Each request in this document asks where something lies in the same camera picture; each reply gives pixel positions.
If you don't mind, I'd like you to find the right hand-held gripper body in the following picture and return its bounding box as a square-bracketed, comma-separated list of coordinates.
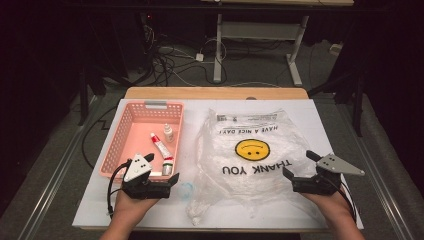
[291, 152, 366, 196]

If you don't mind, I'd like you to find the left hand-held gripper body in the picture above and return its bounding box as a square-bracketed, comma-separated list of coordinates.
[121, 153, 172, 201]

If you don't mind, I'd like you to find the red and white tube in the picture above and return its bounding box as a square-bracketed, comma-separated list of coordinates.
[149, 132, 174, 161]

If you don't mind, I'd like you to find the pink plastic basket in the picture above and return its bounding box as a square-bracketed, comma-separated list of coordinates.
[99, 100, 185, 184]

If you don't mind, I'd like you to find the small white dropper bottle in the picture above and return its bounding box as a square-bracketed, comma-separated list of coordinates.
[163, 123, 175, 143]

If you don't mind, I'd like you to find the clear smiley plastic bag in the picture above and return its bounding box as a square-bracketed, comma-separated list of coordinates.
[184, 108, 322, 227]

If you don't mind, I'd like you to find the person's left hand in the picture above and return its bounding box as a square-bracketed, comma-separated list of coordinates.
[111, 190, 158, 229]

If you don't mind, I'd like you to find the person's right hand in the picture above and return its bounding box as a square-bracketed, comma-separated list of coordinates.
[301, 189, 357, 231]

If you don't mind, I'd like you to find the black stand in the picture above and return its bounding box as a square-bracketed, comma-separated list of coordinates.
[308, 66, 364, 138]
[78, 63, 108, 127]

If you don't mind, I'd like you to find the white board sheet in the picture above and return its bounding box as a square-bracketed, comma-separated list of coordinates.
[72, 98, 364, 231]

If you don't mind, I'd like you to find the wooden table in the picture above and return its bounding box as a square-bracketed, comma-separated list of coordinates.
[79, 86, 355, 234]

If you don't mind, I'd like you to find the left hand-held gripper cable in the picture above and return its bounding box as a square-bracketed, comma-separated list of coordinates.
[106, 159, 133, 216]

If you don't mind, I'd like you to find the hand-held gripper cable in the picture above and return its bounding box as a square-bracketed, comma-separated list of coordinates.
[106, 159, 133, 216]
[333, 181, 359, 224]

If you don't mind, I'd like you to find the right hand-held gripper cable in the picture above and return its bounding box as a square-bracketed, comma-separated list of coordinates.
[333, 181, 359, 224]

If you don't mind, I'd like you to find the metal floor rail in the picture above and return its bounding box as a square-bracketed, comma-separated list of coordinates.
[18, 96, 101, 240]
[333, 99, 414, 240]

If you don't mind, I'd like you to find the black floor cable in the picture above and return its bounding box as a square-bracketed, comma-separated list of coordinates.
[81, 105, 118, 169]

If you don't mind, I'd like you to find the bundle of floor cables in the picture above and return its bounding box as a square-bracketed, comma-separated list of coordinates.
[143, 24, 228, 88]

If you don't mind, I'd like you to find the white metal desk frame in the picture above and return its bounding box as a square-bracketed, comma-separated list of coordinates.
[213, 13, 309, 87]

